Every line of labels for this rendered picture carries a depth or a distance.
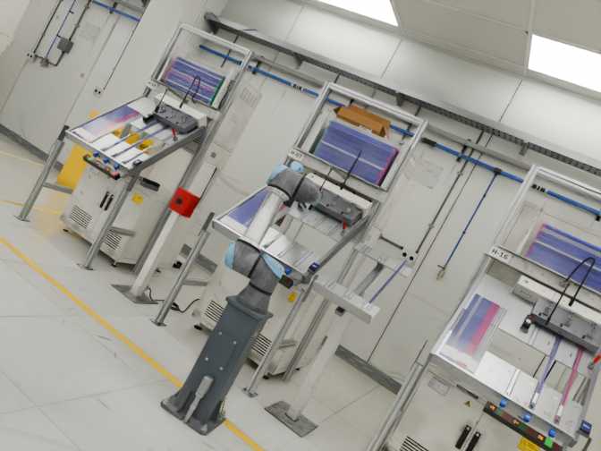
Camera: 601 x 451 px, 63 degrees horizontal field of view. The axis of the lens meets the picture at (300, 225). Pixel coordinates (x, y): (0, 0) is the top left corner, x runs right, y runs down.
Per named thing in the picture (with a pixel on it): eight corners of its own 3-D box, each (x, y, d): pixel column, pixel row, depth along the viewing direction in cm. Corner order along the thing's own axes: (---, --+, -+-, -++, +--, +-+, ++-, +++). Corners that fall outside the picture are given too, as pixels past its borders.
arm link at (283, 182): (249, 277, 212) (307, 173, 226) (219, 261, 212) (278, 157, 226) (249, 280, 224) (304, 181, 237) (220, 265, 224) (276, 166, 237)
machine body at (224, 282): (267, 384, 300) (316, 294, 298) (186, 323, 328) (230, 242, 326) (305, 371, 360) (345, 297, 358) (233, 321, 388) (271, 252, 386)
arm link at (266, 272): (272, 294, 214) (286, 268, 213) (244, 280, 214) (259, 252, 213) (274, 290, 226) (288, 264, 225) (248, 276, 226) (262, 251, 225)
